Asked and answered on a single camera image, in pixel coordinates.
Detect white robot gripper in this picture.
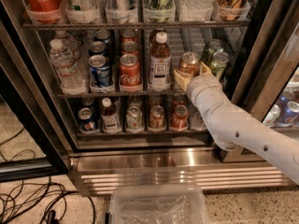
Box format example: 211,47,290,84
174,62,225,110

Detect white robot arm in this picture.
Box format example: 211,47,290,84
174,63,299,184

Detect front green can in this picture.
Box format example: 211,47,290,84
208,51,230,80

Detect rear green can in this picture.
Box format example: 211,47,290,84
201,39,223,63

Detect red can bottom shelf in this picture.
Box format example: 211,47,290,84
170,105,189,130

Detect brown can bottom shelf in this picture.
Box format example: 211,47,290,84
149,105,165,129

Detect front red Coca-Cola can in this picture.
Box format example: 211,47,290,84
120,54,141,87

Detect red coca-cola can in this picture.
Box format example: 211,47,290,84
121,30,136,42
121,41,139,57
120,54,141,87

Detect glass fridge door right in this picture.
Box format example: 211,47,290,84
225,0,299,121

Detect green white can bottom shelf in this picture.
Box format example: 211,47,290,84
126,106,143,132

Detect rear red Coca-Cola can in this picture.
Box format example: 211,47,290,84
121,30,136,42

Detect front blue Pepsi can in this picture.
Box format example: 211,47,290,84
88,55,112,88

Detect tea bottle bottom shelf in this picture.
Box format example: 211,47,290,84
101,97,121,133

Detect rear blue Pepsi can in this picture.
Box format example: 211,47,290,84
94,30,113,47

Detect stainless steel fridge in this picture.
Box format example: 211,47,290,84
0,0,290,196

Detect blue can behind glass door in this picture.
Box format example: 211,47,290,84
277,101,299,127

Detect blue Pepsi can bottom shelf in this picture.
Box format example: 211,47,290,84
78,107,98,132

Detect tea bottle white cap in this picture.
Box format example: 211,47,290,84
149,32,171,91

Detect rear tea bottle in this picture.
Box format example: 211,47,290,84
149,28,166,45

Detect front clear water bottle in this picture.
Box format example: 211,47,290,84
50,39,83,89

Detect clear water bottle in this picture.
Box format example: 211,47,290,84
55,30,88,79
50,39,83,89

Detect rear clear water bottle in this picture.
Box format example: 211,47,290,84
55,30,88,79

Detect clear plastic bin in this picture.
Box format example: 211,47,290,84
107,184,209,224

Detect black cables on floor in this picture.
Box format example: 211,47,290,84
0,126,96,224

